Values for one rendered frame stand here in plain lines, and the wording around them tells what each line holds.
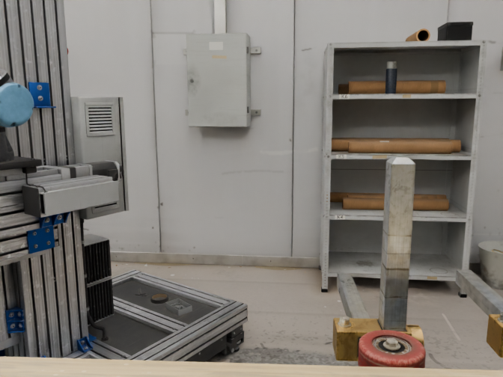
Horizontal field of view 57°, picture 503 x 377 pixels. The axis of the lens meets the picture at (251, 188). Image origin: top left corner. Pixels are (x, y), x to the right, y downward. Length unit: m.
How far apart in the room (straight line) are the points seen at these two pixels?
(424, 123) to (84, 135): 2.30
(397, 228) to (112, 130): 1.40
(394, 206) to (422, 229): 2.79
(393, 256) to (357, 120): 2.61
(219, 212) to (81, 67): 1.45
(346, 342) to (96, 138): 1.36
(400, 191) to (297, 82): 2.63
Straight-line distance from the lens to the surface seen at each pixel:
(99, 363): 0.61
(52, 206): 1.50
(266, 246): 3.47
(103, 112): 1.90
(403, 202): 0.72
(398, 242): 0.74
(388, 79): 3.04
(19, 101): 1.41
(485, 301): 0.97
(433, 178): 3.45
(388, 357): 0.60
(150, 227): 3.61
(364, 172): 3.35
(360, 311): 0.86
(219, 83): 3.11
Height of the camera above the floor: 1.20
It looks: 10 degrees down
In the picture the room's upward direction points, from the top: straight up
